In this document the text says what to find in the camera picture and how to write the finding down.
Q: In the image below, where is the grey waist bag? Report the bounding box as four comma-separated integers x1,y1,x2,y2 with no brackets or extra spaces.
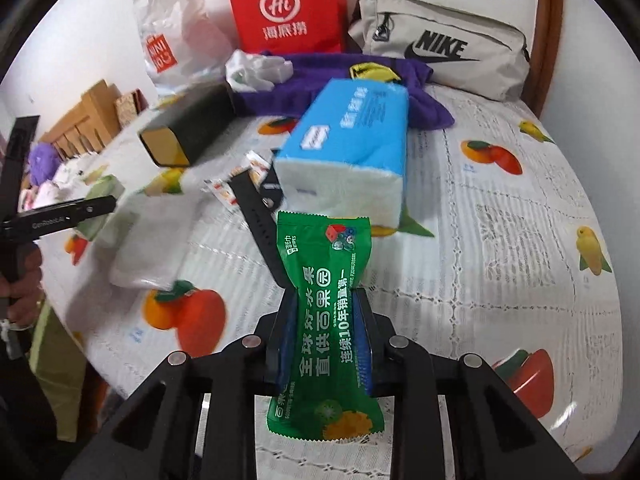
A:
347,0,532,102

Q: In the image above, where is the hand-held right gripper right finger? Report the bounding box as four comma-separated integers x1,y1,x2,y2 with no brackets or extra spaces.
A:
352,287,568,480

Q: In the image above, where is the purple towel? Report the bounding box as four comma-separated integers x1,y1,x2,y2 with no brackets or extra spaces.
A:
232,50,456,131

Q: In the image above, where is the brown wooden door frame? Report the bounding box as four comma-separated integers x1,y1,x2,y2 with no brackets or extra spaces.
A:
520,0,565,116

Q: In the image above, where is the small white red packet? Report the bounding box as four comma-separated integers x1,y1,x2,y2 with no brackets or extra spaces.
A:
204,177,239,207
245,151,273,184

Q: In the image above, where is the person's left hand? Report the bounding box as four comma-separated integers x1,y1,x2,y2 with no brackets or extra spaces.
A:
0,242,47,331

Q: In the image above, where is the green bed sheet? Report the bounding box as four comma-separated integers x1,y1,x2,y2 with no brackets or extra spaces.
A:
30,305,90,441

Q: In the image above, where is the patterned book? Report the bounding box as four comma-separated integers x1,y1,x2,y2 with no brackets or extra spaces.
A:
114,89,148,128

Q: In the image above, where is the blue tissue pack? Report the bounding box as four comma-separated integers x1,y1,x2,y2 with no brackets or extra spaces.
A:
274,78,412,233

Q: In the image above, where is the black watch strap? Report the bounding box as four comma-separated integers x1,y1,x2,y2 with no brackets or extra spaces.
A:
235,162,296,288

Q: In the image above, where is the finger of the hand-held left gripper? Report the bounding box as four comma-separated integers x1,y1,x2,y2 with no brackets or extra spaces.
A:
74,196,119,222

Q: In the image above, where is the green snack packet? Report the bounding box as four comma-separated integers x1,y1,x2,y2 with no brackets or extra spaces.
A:
265,210,386,440

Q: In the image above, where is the dark tea tin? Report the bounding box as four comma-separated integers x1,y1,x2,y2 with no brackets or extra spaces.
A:
137,81,237,168

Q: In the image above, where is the white plastic shopping bag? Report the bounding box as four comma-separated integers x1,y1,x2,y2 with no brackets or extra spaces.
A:
132,0,226,96

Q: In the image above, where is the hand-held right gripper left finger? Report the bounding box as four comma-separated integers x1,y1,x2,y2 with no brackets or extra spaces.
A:
62,287,301,480

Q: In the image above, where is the purple plush toy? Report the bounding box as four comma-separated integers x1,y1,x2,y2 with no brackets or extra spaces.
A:
27,142,63,186

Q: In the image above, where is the wooden bed headboard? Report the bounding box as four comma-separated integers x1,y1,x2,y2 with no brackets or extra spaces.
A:
40,79,123,161

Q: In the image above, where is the white foam block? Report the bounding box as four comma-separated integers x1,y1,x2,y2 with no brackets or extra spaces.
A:
107,192,202,291

